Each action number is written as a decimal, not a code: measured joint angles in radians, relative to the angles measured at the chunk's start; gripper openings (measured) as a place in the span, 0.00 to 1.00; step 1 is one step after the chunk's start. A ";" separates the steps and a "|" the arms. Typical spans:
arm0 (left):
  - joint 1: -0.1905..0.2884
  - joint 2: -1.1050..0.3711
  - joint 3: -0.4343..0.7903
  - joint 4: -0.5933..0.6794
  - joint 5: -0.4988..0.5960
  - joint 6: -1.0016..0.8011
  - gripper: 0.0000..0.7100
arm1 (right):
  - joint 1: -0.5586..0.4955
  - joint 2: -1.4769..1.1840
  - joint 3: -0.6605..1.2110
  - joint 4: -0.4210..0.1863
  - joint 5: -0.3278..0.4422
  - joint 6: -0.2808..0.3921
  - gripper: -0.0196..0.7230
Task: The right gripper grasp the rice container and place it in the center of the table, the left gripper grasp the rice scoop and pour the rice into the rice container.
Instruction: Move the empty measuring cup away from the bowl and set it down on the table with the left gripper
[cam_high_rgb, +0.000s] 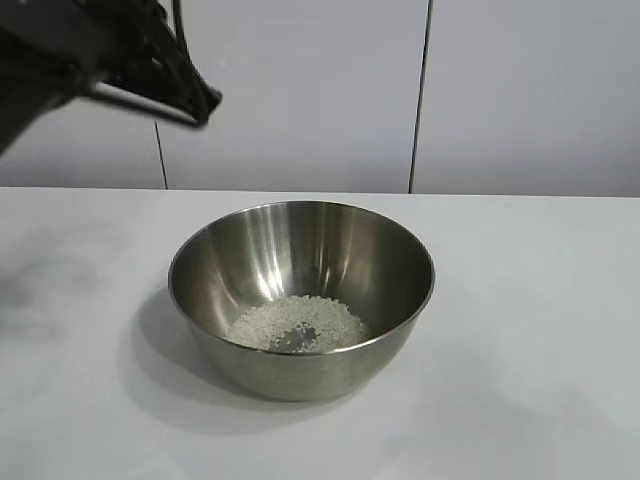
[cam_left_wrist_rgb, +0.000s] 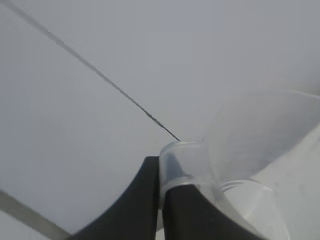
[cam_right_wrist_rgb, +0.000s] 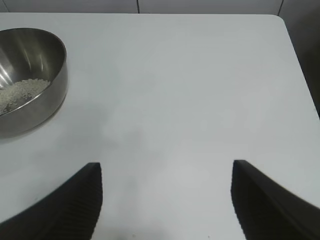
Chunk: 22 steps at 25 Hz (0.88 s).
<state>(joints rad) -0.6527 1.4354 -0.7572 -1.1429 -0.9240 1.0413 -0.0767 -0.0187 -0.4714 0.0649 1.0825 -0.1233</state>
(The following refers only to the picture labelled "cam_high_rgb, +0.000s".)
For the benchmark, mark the stainless steel mixing bowl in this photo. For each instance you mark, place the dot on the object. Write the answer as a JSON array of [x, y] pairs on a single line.
[[300, 370]]

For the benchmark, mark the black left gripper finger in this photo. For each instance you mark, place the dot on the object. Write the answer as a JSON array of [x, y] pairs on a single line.
[[150, 107], [195, 90]]

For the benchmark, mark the white uncooked rice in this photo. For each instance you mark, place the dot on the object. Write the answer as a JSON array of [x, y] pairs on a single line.
[[280, 320]]

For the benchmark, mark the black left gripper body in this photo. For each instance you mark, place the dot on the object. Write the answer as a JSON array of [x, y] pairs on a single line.
[[65, 45]]

